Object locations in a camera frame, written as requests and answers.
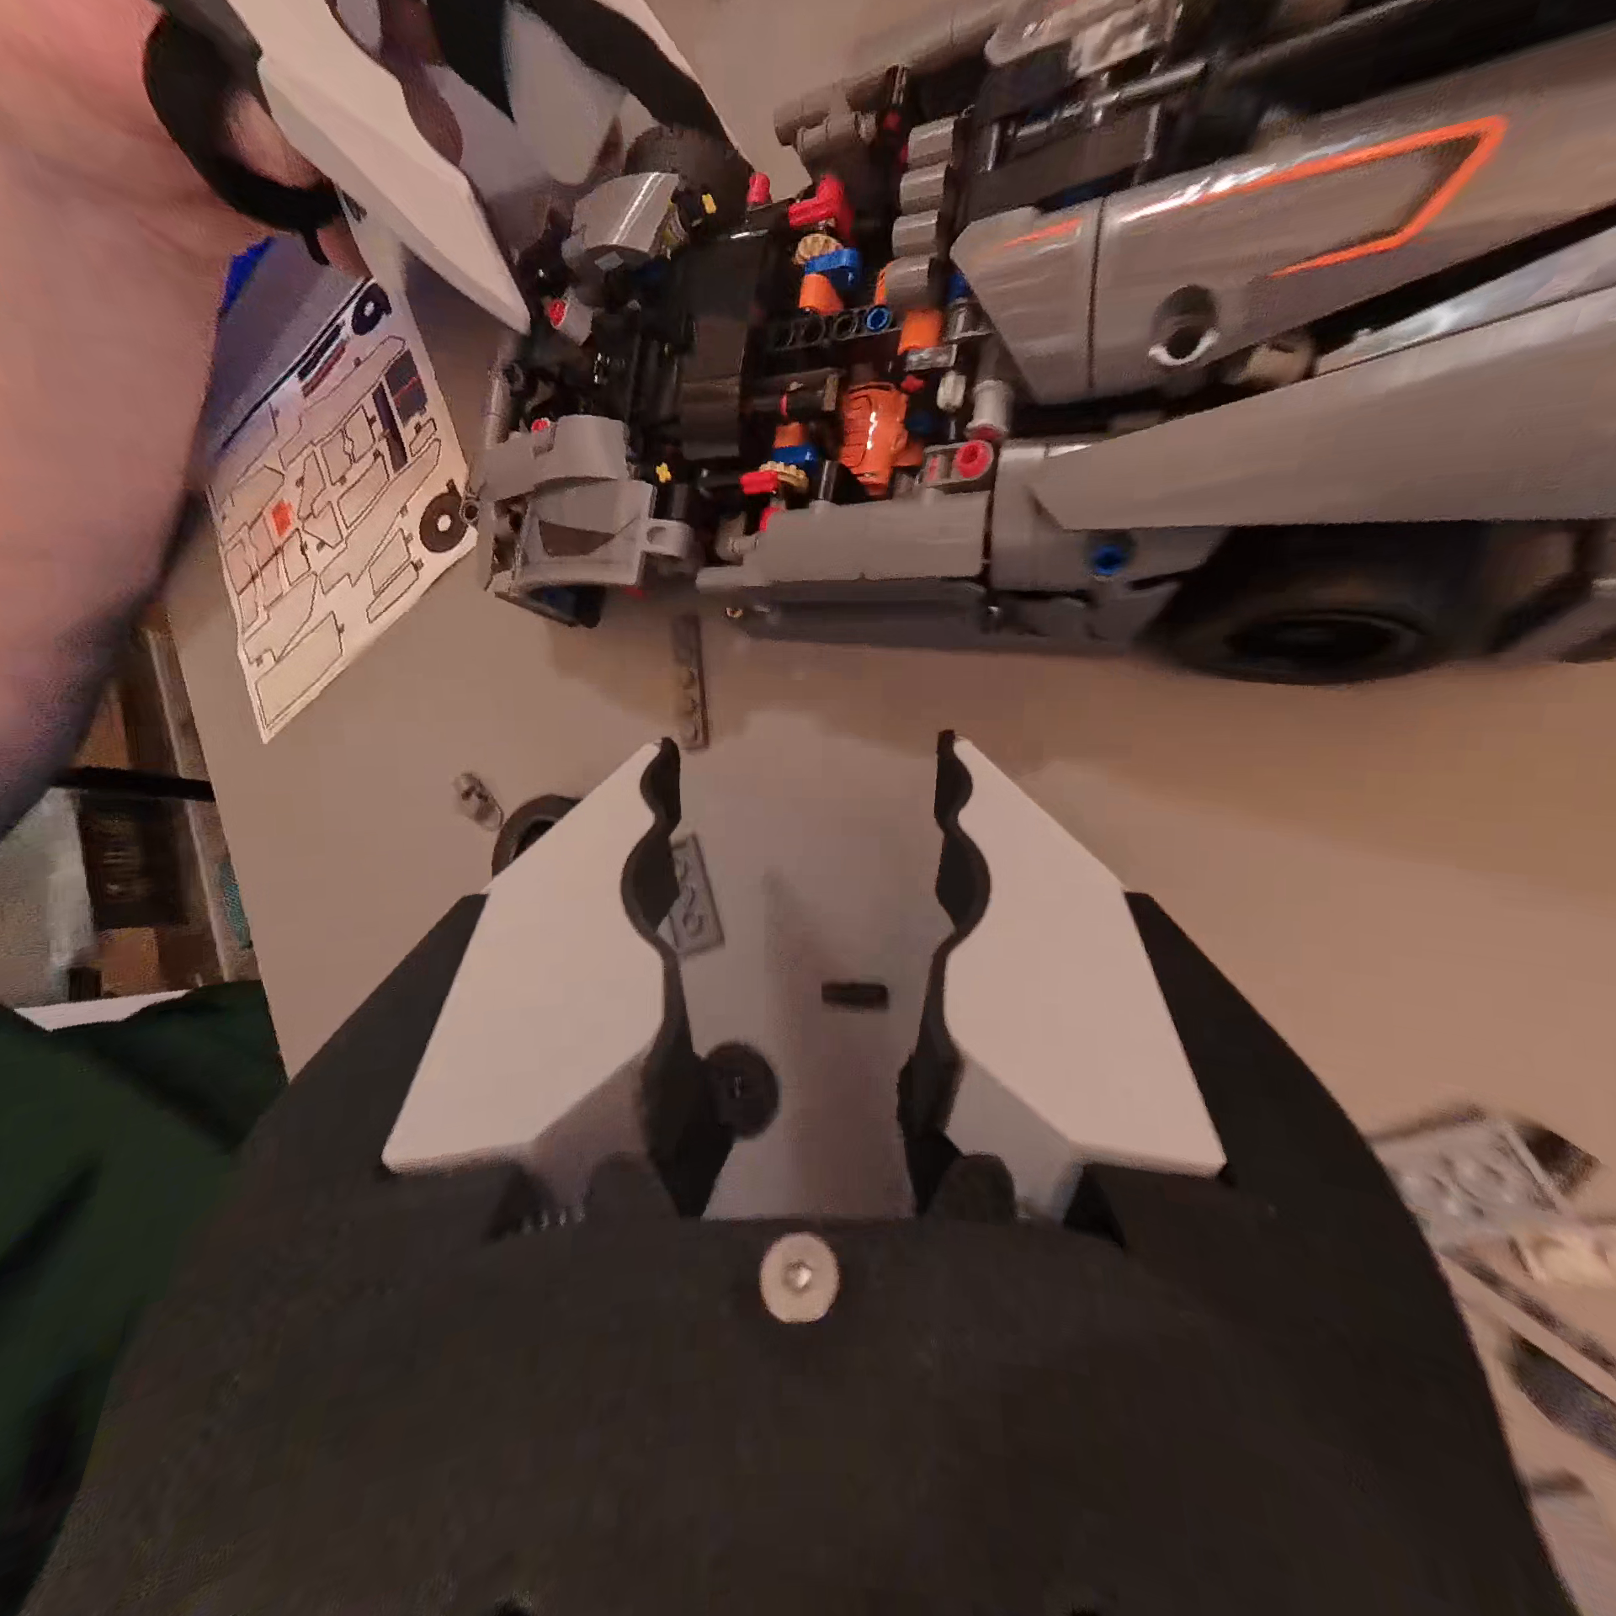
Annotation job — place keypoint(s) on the small grey lego connector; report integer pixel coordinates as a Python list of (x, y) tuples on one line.
[(478, 799)]

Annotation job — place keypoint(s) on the pile of lego pieces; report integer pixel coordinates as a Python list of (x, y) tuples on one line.
[(1464, 1180)]

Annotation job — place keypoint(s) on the person's left hand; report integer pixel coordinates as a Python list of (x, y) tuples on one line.
[(75, 190)]

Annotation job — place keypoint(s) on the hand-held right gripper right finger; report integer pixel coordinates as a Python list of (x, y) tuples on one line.
[(1074, 1011)]

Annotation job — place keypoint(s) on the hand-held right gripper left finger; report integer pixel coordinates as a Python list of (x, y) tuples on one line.
[(543, 1011)]

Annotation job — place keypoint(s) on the black lego wheel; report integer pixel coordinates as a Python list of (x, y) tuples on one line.
[(524, 828)]

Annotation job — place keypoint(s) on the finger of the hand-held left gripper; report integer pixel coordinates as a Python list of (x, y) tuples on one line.
[(379, 165), (662, 32)]

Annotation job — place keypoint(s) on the lego car chassis model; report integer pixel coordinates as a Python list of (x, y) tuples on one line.
[(1262, 417)]

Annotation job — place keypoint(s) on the black lego axle pin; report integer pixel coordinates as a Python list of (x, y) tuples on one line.
[(855, 994)]

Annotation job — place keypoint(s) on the person's dark clothing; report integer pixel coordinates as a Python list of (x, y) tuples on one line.
[(100, 1200)]

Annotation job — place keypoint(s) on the black lego disc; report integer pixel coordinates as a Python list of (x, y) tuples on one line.
[(745, 1086)]

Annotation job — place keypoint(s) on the sticker sheet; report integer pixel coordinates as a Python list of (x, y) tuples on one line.
[(316, 607)]

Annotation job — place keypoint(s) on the grey lego plate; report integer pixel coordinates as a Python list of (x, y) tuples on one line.
[(697, 909)]

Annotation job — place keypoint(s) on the grey lego beam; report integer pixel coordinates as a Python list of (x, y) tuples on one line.
[(689, 682)]

